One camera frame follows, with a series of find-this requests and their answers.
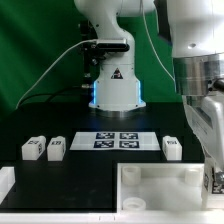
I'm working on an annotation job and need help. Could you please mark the white marker sheet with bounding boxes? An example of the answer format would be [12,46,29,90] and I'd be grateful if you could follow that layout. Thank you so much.
[70,131,160,151]

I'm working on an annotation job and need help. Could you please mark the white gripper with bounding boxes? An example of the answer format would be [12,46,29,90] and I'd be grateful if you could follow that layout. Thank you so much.
[183,95,224,185]

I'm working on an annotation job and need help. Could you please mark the white left obstacle bar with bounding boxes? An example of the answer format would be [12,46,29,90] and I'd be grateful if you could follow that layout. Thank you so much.
[0,167,15,204]

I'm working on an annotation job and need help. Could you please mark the white square tabletop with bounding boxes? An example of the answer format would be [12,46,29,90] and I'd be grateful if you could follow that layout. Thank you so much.
[115,162,224,224]

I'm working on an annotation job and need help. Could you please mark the grey cable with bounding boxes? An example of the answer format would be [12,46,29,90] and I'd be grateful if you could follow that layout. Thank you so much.
[15,38,98,110]

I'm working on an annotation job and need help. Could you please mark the black camera on base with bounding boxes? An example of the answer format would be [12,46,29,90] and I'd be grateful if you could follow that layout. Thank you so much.
[78,20,130,76]

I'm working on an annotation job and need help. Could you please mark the black cable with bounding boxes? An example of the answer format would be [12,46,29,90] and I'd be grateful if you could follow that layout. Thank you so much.
[17,85,94,108]

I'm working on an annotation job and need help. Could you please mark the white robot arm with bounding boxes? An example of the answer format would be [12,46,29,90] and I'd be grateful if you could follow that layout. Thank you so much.
[74,0,224,184]

